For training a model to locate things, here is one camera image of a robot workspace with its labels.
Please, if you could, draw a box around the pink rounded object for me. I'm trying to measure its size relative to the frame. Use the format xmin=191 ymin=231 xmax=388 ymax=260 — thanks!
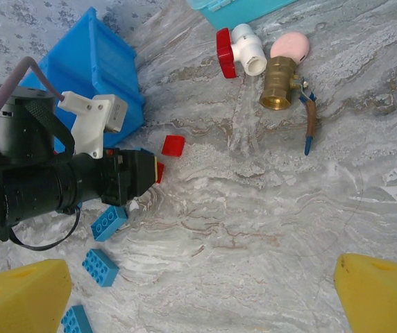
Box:
xmin=270 ymin=31 xmax=311 ymax=65

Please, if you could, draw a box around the white valve red handle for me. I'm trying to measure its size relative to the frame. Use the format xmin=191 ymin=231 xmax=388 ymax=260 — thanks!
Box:
xmin=215 ymin=23 xmax=268 ymax=80

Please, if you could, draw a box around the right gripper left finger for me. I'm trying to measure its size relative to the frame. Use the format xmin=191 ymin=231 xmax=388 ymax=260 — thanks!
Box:
xmin=0 ymin=258 xmax=73 ymax=333

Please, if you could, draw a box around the clear teal case white handle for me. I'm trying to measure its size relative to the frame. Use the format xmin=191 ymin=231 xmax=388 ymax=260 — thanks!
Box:
xmin=186 ymin=0 xmax=296 ymax=31

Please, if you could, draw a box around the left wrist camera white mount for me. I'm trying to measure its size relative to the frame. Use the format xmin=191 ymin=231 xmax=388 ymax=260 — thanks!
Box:
xmin=56 ymin=90 xmax=129 ymax=160

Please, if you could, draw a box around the brass ball valve blue handle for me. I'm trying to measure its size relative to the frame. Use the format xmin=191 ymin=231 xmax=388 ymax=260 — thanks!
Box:
xmin=259 ymin=55 xmax=319 ymax=156

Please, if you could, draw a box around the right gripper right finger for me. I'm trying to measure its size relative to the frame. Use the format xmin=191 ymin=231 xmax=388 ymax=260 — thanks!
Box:
xmin=333 ymin=253 xmax=397 ymax=333

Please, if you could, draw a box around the blue lego brick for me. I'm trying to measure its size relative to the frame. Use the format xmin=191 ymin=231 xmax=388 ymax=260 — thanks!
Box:
xmin=60 ymin=305 xmax=94 ymax=333
xmin=90 ymin=205 xmax=129 ymax=243
xmin=82 ymin=248 xmax=120 ymax=288

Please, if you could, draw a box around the black left gripper wire loop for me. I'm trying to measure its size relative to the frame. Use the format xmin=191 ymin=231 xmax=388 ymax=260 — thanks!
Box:
xmin=9 ymin=204 xmax=81 ymax=251

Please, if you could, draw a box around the blue divided plastic bin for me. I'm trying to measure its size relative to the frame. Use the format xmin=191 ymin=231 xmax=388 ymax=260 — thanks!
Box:
xmin=17 ymin=6 xmax=146 ymax=153

